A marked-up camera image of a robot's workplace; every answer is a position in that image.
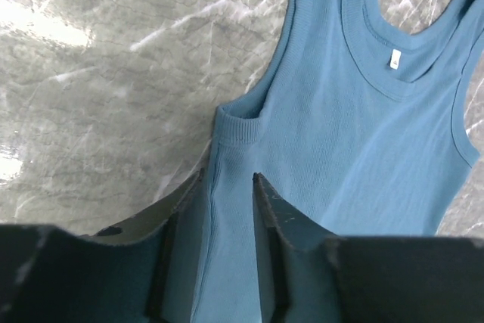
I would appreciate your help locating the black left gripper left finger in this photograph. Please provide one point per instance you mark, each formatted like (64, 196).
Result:
(141, 269)

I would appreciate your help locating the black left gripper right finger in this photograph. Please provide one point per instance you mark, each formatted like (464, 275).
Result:
(308, 274)

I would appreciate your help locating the blue tank top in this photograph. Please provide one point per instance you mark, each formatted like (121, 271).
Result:
(356, 123)

